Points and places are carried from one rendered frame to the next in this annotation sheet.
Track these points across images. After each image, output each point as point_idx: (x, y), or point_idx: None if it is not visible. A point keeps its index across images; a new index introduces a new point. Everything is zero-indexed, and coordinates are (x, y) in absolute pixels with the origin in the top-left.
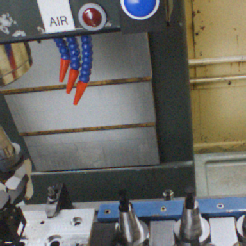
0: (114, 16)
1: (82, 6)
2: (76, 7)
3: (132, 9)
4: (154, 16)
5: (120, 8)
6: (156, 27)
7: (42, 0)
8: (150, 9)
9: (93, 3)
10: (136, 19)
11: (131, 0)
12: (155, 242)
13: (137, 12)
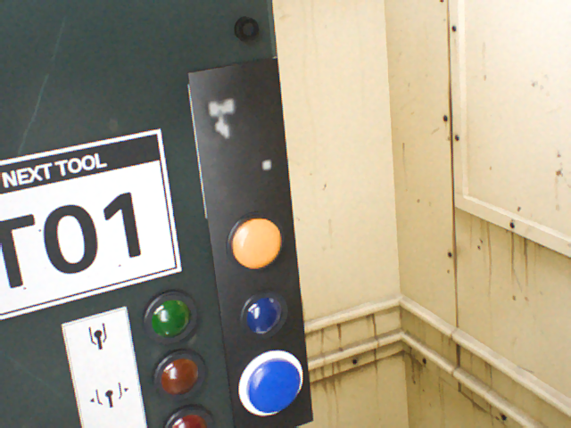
0: (225, 419)
1: (171, 416)
2: (157, 419)
3: (264, 402)
4: (294, 403)
5: (238, 404)
6: (297, 420)
7: (93, 423)
8: (293, 396)
9: (191, 407)
10: (263, 415)
11: (263, 388)
12: None
13: (273, 406)
